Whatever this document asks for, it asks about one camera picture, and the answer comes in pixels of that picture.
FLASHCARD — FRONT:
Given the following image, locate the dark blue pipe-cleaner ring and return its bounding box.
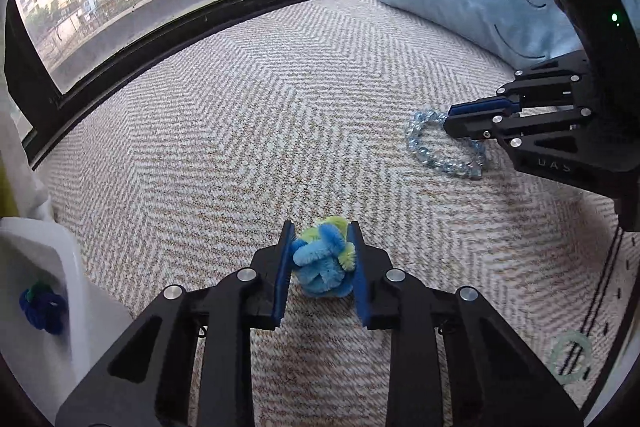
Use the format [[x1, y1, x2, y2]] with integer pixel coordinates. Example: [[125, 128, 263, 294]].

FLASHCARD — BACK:
[[19, 282, 69, 336]]

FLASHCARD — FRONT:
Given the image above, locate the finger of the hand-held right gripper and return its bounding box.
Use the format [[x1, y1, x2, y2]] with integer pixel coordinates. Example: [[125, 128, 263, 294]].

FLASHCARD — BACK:
[[447, 50, 592, 118], [443, 106, 601, 188]]

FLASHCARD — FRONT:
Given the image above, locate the beige herringbone mat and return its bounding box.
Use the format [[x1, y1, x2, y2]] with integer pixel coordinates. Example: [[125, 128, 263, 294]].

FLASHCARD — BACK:
[[37, 0, 631, 427]]

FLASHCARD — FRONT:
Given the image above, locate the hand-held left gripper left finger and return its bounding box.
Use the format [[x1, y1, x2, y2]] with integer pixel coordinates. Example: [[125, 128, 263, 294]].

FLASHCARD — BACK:
[[55, 220, 295, 427]]

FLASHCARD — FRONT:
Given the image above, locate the light blue bead bracelet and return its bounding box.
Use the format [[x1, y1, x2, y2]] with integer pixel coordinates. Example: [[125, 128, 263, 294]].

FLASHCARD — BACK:
[[405, 109, 487, 180]]

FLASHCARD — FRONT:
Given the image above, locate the blue green pipe-cleaner ring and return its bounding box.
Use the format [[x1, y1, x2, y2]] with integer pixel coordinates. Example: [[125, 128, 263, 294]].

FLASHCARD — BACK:
[[291, 216, 357, 298]]

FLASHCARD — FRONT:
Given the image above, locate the pale green jade bangle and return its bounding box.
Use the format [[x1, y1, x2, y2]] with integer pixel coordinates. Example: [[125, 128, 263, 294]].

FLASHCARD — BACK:
[[550, 329, 594, 386]]

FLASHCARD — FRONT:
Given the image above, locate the white plastic tray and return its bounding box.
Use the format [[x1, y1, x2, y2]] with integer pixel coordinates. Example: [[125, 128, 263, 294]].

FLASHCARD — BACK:
[[0, 217, 134, 408]]

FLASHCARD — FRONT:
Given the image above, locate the black window frame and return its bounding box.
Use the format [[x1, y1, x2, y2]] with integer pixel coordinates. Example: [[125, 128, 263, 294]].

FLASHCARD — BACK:
[[2, 0, 374, 170]]

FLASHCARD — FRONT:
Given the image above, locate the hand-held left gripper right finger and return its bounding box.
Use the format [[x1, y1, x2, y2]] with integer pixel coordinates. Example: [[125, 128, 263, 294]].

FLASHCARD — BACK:
[[349, 221, 584, 427]]

